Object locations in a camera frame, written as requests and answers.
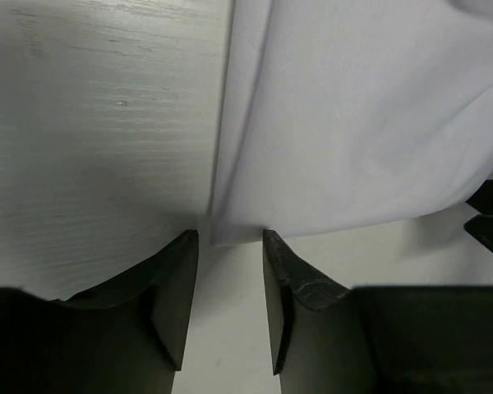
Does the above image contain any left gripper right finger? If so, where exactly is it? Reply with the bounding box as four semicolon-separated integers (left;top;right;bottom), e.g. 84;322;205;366
262;230;493;393

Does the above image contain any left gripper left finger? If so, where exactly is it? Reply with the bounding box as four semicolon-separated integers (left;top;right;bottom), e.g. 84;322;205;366
0;230;199;393

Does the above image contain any white t-shirt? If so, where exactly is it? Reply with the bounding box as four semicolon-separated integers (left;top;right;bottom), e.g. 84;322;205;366
210;1;493;245

